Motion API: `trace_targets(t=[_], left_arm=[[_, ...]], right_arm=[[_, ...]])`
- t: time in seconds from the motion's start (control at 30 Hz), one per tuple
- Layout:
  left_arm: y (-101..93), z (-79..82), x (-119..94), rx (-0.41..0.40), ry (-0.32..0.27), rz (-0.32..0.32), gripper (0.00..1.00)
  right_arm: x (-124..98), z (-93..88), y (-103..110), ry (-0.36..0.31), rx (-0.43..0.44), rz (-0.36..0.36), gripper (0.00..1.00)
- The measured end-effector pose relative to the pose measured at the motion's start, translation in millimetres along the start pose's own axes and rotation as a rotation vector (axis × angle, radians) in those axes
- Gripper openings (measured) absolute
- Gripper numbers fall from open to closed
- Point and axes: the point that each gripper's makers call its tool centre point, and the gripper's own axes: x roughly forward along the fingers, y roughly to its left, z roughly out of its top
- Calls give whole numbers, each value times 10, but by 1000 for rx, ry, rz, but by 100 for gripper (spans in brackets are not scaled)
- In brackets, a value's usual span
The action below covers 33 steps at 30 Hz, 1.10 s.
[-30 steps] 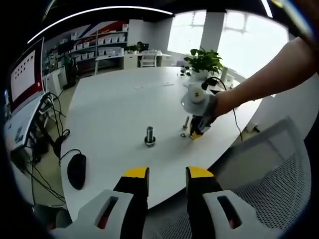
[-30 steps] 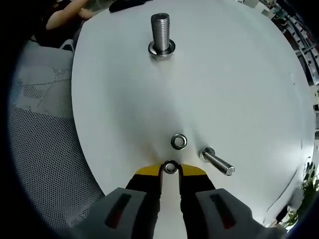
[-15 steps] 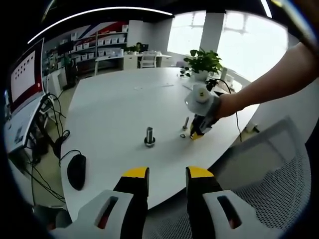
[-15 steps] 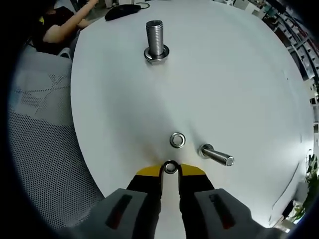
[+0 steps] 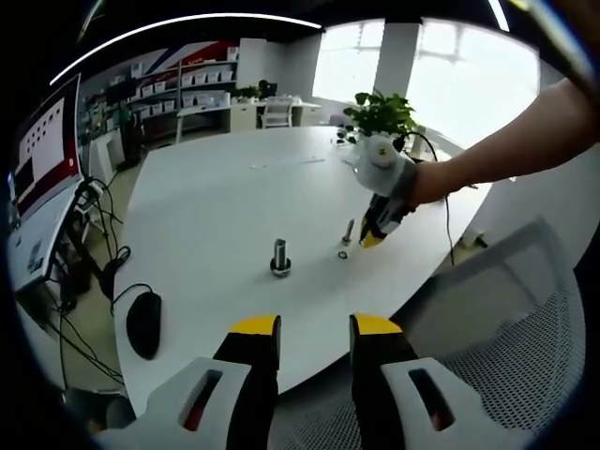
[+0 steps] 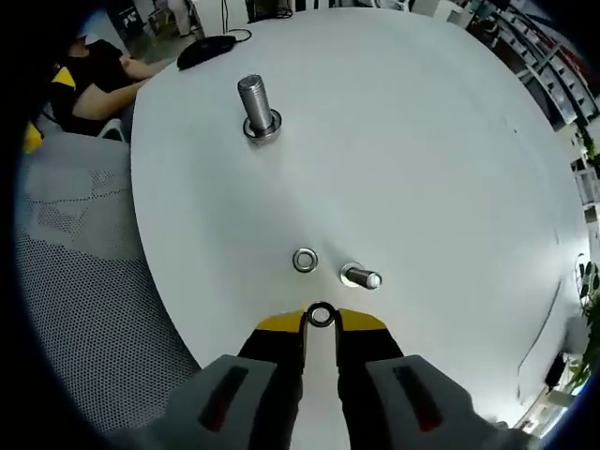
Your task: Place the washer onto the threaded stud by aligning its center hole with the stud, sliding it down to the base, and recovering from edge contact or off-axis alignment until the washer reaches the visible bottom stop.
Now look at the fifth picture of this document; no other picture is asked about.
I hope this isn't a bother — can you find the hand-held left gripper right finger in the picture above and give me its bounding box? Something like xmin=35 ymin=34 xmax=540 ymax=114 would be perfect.
xmin=349 ymin=312 xmax=531 ymax=450

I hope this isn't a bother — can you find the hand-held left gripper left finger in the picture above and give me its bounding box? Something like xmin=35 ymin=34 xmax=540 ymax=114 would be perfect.
xmin=91 ymin=314 xmax=282 ymax=450

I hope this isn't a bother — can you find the large metal threaded stud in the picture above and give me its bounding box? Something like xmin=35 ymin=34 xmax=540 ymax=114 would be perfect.
xmin=273 ymin=237 xmax=288 ymax=273

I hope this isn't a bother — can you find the green potted plant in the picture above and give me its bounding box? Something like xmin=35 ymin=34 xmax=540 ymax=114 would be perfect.
xmin=343 ymin=90 xmax=418 ymax=142

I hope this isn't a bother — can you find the black computer mouse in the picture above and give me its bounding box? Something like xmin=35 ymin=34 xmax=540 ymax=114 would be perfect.
xmin=125 ymin=292 xmax=163 ymax=361

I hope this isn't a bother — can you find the grey mesh office chair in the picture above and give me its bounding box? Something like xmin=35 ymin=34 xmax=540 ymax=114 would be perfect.
xmin=271 ymin=215 xmax=587 ymax=450

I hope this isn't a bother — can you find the storage shelving unit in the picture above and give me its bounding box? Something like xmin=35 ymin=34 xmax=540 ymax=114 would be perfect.
xmin=105 ymin=58 xmax=239 ymax=123

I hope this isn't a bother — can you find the curved ceiling light strip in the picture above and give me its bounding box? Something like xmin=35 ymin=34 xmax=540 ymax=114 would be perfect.
xmin=49 ymin=12 xmax=324 ymax=85

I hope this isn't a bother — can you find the silver laptop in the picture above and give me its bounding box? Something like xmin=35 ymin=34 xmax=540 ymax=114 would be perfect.
xmin=7 ymin=72 xmax=88 ymax=292

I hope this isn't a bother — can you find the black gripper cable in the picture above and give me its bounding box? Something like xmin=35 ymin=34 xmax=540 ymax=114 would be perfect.
xmin=405 ymin=131 xmax=456 ymax=266

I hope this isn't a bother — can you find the black mouse cable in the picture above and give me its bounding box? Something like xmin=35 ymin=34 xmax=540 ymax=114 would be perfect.
xmin=110 ymin=282 xmax=156 ymax=316

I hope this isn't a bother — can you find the black cable bundle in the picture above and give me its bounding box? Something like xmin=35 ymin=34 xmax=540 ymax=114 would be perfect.
xmin=69 ymin=176 xmax=133 ymax=301

